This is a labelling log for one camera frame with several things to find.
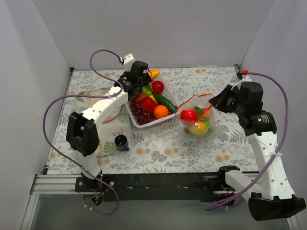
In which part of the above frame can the white plastic fruit basket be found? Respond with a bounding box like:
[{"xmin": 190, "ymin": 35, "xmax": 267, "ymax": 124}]
[{"xmin": 124, "ymin": 73, "xmax": 179, "ymax": 128}]

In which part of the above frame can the yellow lemon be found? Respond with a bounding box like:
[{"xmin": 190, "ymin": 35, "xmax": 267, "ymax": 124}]
[{"xmin": 188, "ymin": 121, "xmax": 209, "ymax": 136}]

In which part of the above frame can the pink beige round plate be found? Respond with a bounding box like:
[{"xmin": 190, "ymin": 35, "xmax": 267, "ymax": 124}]
[{"xmin": 104, "ymin": 106, "xmax": 121, "ymax": 123}]

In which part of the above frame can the orange fruit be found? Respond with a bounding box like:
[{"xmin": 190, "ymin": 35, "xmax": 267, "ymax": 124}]
[{"xmin": 153, "ymin": 105, "xmax": 169, "ymax": 119}]

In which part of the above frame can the dark green cucumber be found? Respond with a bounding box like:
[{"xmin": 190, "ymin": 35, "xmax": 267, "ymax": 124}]
[{"xmin": 153, "ymin": 93, "xmax": 177, "ymax": 114}]

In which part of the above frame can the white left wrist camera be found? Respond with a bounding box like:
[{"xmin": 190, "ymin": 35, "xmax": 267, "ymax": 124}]
[{"xmin": 119, "ymin": 53, "xmax": 135, "ymax": 71}]

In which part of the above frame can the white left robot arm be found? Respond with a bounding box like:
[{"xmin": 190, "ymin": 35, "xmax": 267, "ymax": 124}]
[{"xmin": 66, "ymin": 60, "xmax": 152, "ymax": 192}]

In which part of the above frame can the green bell pepper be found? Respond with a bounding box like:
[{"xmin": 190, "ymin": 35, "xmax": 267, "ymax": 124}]
[{"xmin": 193, "ymin": 106, "xmax": 203, "ymax": 117}]

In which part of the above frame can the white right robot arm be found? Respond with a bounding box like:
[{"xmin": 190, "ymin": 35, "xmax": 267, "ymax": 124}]
[{"xmin": 207, "ymin": 81, "xmax": 306, "ymax": 221}]

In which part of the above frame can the red tomato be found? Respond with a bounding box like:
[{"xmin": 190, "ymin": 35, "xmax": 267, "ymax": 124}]
[{"xmin": 151, "ymin": 80, "xmax": 165, "ymax": 94}]

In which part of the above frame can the red apple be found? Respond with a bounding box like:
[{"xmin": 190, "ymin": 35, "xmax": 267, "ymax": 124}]
[{"xmin": 180, "ymin": 109, "xmax": 198, "ymax": 121}]

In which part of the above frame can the red bell pepper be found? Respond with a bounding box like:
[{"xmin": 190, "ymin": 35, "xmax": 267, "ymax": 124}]
[{"xmin": 140, "ymin": 96, "xmax": 158, "ymax": 113}]

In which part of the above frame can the orange yellow mango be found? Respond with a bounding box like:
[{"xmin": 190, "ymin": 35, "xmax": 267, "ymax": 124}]
[{"xmin": 147, "ymin": 69, "xmax": 160, "ymax": 80}]

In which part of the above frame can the green toy watermelon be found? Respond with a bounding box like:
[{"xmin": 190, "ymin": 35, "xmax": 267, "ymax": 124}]
[{"xmin": 203, "ymin": 120, "xmax": 213, "ymax": 136}]

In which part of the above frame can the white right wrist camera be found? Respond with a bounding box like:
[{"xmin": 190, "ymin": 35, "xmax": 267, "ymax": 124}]
[{"xmin": 237, "ymin": 70, "xmax": 252, "ymax": 83}]

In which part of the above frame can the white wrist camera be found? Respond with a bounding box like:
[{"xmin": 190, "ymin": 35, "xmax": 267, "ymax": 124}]
[
  {"xmin": 237, "ymin": 70, "xmax": 252, "ymax": 83},
  {"xmin": 119, "ymin": 53, "xmax": 135, "ymax": 71}
]

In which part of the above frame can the orange pink peach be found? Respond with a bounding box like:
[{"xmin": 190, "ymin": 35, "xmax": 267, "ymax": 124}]
[{"xmin": 202, "ymin": 107, "xmax": 212, "ymax": 120}]

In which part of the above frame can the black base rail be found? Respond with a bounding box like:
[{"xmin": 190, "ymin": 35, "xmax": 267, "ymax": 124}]
[{"xmin": 74, "ymin": 172, "xmax": 248, "ymax": 203}]

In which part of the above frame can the dark blue cup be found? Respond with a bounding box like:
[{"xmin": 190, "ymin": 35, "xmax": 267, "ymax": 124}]
[{"xmin": 114, "ymin": 135, "xmax": 129, "ymax": 151}]

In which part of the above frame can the clear zip top bag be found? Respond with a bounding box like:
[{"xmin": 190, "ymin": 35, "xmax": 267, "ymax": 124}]
[{"xmin": 175, "ymin": 93, "xmax": 215, "ymax": 139}]

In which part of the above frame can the dark red grape bunch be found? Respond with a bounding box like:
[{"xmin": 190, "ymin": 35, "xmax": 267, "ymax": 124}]
[{"xmin": 129, "ymin": 101, "xmax": 155, "ymax": 125}]

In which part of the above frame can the leaf patterned rectangular tray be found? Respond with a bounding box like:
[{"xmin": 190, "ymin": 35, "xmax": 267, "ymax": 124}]
[{"xmin": 74, "ymin": 87, "xmax": 132, "ymax": 157}]

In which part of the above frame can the floral table mat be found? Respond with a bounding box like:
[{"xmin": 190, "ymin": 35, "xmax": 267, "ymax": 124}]
[{"xmin": 47, "ymin": 67, "xmax": 258, "ymax": 175}]

